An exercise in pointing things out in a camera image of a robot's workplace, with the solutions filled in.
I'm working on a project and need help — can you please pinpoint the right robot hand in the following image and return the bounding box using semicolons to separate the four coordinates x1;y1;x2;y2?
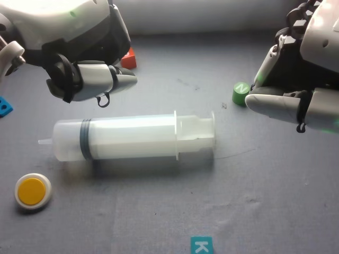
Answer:
245;0;339;133

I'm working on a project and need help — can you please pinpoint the large translucent plastic syringe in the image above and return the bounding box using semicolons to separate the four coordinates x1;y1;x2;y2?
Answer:
38;110;217;162

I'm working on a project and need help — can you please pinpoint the green cylinder with letter N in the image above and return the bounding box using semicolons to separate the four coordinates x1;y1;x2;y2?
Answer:
231;81;250;107

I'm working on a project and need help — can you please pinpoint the white backdrop board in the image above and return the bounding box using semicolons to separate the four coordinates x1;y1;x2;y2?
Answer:
111;0;301;35

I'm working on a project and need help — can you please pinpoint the grey table cloth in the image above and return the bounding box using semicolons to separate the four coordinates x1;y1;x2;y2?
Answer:
0;33;339;254

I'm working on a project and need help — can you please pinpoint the red cube with number six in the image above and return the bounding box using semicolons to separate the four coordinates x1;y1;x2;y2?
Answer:
120;47;138;70

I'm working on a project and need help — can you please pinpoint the teal block with letter K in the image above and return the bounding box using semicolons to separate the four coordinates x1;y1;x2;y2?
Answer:
190;236;214;254

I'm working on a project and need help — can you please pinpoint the blue block with holes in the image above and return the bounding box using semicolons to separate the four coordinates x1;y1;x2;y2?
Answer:
0;96;14;119

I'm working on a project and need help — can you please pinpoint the yellow round button white rim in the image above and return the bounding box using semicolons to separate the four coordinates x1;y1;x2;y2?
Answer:
14;173;52;211

